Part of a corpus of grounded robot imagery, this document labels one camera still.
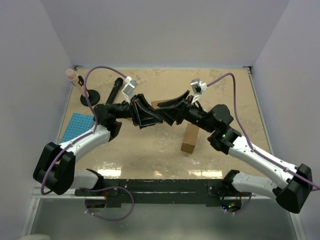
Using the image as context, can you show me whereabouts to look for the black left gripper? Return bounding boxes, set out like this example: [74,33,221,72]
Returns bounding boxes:
[113,94,163,127]

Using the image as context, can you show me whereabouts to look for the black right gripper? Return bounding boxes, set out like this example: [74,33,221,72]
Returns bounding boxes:
[153,90,216,134]

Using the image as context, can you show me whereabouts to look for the taped cardboard box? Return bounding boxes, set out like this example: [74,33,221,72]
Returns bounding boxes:
[151,100,161,109]

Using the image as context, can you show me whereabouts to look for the small cardboard box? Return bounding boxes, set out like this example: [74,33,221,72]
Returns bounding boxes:
[180,123,200,154]

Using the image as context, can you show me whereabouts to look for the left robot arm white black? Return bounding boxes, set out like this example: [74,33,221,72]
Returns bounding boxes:
[33,94,163,196]

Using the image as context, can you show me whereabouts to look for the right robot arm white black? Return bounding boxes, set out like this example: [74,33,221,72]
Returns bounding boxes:
[155,91,314,214]

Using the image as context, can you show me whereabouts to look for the black microphone orange end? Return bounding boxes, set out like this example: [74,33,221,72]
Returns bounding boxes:
[105,77,124,104]

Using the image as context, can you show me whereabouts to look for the blue studded building plate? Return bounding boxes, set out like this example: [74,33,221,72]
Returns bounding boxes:
[60,113,94,143]

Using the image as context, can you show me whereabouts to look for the beige microphone on stand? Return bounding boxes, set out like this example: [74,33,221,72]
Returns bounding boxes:
[65,68,85,96]

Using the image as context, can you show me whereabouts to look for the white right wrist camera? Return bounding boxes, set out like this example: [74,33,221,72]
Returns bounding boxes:
[190,78,208,103]

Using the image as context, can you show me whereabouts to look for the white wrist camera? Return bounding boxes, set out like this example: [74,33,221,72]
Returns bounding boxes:
[190,78,208,103]
[121,76,138,103]

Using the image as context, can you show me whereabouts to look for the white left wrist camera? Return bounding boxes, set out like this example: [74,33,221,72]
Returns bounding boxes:
[121,76,138,103]

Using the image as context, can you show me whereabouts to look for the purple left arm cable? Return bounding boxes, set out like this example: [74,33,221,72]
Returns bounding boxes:
[40,65,136,222]

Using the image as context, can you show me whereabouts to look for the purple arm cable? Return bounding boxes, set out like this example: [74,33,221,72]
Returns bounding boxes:
[206,72,320,216]
[40,65,136,222]

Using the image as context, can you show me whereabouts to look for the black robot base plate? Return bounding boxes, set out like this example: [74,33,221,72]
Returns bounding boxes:
[74,178,253,208]

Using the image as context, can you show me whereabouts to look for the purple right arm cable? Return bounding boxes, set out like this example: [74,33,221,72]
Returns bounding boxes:
[206,72,320,216]

